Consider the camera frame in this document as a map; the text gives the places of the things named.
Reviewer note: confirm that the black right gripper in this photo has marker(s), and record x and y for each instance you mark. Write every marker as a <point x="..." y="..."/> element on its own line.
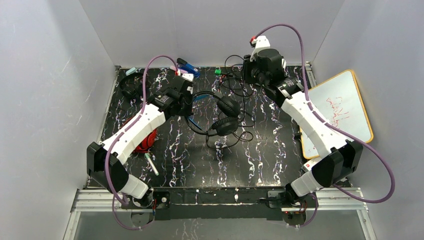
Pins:
<point x="249" y="71"/>

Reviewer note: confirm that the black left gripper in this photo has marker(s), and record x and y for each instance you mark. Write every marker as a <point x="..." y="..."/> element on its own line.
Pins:
<point x="185" y="108"/>

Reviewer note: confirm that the red headphones with cable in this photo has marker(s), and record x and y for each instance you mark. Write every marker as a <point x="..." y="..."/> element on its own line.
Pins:
<point x="146" y="143"/>

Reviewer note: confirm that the blue black headphones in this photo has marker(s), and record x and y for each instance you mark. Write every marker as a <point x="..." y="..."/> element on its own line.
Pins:
<point x="234" y="115"/>

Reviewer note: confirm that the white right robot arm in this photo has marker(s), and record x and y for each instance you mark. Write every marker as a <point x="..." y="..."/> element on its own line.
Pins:
<point x="339" y="156"/>

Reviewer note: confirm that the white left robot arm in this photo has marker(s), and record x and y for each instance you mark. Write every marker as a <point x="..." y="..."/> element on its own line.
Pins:
<point x="105" y="161"/>

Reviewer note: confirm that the blue stapler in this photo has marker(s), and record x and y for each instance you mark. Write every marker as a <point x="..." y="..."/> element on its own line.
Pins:
<point x="184" y="65"/>

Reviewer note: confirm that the mint eraser block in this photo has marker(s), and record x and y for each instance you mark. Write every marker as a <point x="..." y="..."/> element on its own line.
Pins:
<point x="131" y="71"/>

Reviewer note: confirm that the white green marker pen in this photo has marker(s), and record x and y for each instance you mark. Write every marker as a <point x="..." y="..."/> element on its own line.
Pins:
<point x="152" y="165"/>

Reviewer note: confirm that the yellow framed whiteboard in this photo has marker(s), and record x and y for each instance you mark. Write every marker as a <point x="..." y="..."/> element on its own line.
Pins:
<point x="340" y="101"/>

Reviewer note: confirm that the small white red box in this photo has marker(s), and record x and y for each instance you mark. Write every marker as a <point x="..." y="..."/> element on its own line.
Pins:
<point x="310" y="163"/>

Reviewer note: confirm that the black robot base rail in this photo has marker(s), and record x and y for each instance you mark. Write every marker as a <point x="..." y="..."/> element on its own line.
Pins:
<point x="174" y="203"/>

